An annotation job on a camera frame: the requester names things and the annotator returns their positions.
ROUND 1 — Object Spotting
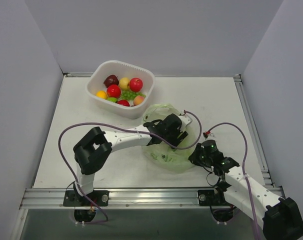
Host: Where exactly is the light green plastic bag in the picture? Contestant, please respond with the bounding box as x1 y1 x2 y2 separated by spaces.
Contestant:
142 103 200 173

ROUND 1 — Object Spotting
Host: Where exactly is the red apple from bag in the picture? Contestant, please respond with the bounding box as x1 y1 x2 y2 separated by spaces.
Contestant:
129 77 144 93

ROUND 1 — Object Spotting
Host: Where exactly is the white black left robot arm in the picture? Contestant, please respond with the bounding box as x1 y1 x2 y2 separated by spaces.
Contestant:
73 113 192 206

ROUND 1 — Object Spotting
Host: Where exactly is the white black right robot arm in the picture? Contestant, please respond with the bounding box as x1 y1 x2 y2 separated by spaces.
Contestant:
188 140 303 240

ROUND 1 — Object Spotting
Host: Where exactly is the small red fruit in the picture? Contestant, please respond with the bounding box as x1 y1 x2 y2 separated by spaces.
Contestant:
117 99 131 107

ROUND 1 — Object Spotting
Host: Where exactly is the green fruit in basket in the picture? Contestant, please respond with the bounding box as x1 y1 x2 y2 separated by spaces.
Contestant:
106 97 118 103

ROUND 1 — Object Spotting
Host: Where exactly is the orange fruit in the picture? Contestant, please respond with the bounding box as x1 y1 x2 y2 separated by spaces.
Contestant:
95 90 108 100

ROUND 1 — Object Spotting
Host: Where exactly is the small peach in basket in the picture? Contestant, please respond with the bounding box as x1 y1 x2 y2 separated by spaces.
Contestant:
133 95 145 106

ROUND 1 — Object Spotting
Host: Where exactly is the green grape bunch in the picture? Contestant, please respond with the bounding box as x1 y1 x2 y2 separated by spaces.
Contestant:
120 90 146 101

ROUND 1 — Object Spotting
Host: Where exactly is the yellow pear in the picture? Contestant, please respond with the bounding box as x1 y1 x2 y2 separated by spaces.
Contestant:
118 77 130 91

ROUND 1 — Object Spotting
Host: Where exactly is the bright red apple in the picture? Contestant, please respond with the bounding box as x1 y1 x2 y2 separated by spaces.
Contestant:
106 84 122 99

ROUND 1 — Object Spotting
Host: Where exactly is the dark red apple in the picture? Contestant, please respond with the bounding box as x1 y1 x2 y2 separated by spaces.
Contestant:
103 74 119 88

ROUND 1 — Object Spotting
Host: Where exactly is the white plastic basket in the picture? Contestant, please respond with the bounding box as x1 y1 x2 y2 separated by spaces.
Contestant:
84 60 156 119

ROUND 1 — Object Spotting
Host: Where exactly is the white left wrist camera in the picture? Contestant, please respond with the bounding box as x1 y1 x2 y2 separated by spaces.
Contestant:
178 111 193 132

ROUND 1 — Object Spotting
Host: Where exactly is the black short right cable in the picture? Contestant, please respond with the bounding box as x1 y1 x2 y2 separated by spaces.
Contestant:
206 172 222 187

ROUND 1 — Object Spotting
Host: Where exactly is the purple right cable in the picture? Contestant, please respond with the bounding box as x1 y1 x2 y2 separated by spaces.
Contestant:
208 122 261 240

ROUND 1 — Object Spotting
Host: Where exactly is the purple cable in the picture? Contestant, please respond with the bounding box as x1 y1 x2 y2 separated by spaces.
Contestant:
208 122 261 240
58 109 202 225

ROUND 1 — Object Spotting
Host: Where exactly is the aluminium table frame rail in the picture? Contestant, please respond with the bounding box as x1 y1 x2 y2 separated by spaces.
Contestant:
233 74 276 188

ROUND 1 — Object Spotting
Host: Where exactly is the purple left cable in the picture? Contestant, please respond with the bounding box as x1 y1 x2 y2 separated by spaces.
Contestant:
58 109 202 225

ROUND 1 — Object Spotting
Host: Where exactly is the front aluminium mounting rail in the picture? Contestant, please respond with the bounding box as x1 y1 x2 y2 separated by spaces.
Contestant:
20 187 289 210

